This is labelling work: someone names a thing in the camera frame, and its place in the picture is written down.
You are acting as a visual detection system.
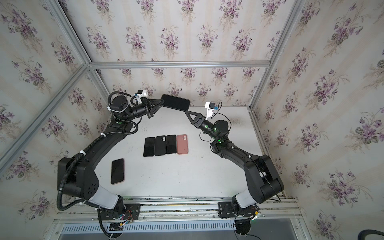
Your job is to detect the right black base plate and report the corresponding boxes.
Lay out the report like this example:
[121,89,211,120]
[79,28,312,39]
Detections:
[218,202,259,219]

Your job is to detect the aluminium rail base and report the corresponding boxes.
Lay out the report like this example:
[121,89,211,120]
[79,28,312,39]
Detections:
[53,197,304,224]

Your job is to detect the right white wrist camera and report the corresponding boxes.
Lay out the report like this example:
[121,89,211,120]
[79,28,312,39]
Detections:
[205,102,218,120]

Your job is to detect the white vented grille strip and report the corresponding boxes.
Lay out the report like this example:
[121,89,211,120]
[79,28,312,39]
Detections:
[61,220,234,235]

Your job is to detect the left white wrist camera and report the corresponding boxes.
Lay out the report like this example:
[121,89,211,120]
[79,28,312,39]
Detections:
[134,90,148,102]

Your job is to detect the right thin black cable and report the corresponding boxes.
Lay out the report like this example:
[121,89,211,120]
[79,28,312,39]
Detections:
[198,101,281,202]

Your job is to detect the black phone case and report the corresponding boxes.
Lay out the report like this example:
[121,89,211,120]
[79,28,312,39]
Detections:
[155,136,167,156]

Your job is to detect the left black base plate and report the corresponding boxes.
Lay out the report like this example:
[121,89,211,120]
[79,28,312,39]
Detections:
[99,204,142,221]

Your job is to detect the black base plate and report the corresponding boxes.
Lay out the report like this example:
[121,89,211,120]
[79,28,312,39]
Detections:
[218,202,259,219]
[99,204,142,221]

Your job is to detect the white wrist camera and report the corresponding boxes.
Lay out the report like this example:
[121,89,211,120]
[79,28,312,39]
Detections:
[205,102,218,120]
[134,90,148,102]

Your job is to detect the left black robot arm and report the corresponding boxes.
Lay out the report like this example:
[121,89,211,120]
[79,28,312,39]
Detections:
[57,91,164,215]

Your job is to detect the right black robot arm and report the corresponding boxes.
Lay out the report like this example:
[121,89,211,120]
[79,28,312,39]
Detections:
[185,111,285,210]

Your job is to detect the pink-cased phone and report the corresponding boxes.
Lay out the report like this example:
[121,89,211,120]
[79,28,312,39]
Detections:
[111,159,125,185]
[166,135,177,154]

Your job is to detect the aluminium frame cage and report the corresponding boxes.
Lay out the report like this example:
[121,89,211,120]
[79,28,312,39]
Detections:
[1,1,305,173]

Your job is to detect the pink phone case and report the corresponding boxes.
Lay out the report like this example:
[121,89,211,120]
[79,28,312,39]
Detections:
[177,135,189,155]

